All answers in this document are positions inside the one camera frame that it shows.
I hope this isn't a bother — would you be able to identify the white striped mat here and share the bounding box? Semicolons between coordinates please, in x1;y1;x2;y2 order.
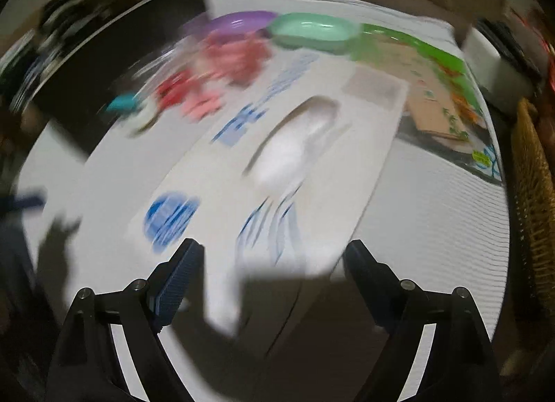
24;0;509;402

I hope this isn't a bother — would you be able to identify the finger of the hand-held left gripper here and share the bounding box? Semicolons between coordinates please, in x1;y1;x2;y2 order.
0;190;48;217

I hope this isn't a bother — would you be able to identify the purple plastic bowl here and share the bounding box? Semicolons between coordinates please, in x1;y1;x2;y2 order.
182;10;279;41

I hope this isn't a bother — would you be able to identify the white spoon paper package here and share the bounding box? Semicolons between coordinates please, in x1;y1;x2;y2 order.
125;52;411;283

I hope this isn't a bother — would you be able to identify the wicker basket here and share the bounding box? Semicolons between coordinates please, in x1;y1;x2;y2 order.
511;97;555;296

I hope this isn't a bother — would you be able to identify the pink flower clip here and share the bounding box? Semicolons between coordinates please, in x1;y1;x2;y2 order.
202;33;273;87
181;89;227;120

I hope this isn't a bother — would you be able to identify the red sauce packet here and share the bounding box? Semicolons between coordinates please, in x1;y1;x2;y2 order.
155;71;197;109

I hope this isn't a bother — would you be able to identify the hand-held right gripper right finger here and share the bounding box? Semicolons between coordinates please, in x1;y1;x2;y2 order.
342;239;506;402

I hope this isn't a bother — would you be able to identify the mint green plastic bowl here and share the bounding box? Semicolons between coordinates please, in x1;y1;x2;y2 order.
266;12;363;54

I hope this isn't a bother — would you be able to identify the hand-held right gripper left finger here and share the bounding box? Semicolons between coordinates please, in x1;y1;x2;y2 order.
45;237;205;402

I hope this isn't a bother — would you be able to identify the teal small item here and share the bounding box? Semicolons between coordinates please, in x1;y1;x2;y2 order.
105;95;142;113

